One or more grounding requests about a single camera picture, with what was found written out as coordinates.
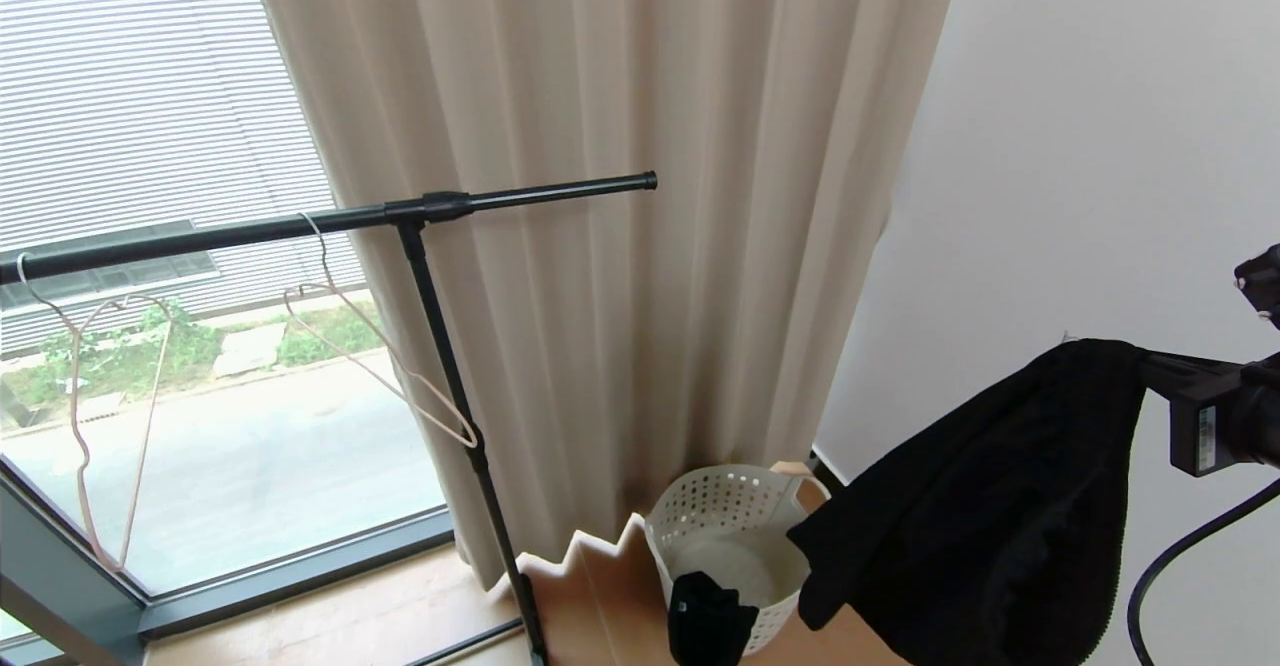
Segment window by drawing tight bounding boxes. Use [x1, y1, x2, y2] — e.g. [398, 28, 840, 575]
[0, 0, 456, 666]

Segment white laundry basket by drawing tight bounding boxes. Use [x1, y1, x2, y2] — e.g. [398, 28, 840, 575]
[645, 463, 832, 657]

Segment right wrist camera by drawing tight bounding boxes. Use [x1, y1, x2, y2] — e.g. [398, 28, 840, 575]
[1233, 243, 1280, 332]

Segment black cable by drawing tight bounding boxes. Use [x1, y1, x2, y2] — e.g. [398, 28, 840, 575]
[1127, 476, 1280, 666]

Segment black shorts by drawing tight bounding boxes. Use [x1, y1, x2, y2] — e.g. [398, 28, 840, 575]
[787, 338, 1149, 666]

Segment black garment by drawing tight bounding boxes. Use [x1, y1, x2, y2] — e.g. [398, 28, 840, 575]
[667, 571, 759, 666]

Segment black clothes rack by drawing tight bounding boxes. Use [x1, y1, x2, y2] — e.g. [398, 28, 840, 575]
[0, 172, 658, 666]

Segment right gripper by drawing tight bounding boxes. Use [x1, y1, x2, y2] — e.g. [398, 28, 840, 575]
[1168, 354, 1280, 479]

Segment pink clothes hanger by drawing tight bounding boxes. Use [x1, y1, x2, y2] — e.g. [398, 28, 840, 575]
[283, 213, 480, 450]
[15, 251, 177, 573]

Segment beige curtain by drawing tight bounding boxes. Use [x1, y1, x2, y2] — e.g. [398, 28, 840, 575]
[250, 0, 966, 592]

